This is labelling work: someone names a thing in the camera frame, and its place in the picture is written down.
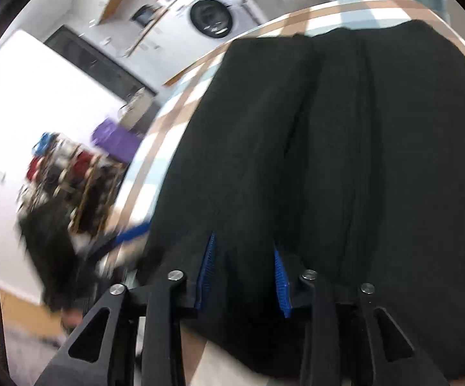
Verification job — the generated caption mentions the purple bag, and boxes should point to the purple bag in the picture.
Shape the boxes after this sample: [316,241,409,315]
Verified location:
[91,118,143,162]

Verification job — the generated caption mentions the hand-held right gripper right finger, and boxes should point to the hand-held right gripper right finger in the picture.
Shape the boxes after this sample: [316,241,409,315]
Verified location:
[273,244,451,386]

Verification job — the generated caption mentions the black pot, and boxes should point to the black pot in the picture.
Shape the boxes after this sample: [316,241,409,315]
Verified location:
[130,4,155,27]

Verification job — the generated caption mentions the black knit sweater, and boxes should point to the black knit sweater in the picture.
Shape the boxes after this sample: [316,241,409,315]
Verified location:
[136,20,465,383]

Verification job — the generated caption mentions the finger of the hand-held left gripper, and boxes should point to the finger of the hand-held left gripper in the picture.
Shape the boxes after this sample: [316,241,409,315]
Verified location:
[110,218,153,252]

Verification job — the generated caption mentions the gold wire shoe rack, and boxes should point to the gold wire shoe rack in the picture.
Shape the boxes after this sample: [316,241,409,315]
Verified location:
[17,131,127,236]

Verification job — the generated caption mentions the white washing machine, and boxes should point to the white washing machine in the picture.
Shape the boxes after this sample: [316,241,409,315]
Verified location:
[158,0,258,50]

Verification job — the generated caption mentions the woven basket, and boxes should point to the woven basket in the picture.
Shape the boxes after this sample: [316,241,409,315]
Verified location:
[119,87,159,132]

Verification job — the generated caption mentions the white counter with wooden edge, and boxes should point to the white counter with wooden edge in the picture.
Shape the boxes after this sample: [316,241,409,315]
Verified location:
[127,6,169,56]

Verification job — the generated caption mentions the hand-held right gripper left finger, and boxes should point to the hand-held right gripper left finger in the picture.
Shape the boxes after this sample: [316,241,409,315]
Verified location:
[33,231,218,386]

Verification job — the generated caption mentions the dark glass door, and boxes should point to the dark glass door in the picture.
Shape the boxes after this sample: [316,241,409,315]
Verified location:
[43,25,157,104]

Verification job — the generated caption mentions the brown blue checked blanket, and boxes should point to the brown blue checked blanket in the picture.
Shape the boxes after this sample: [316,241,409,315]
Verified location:
[110,0,465,386]

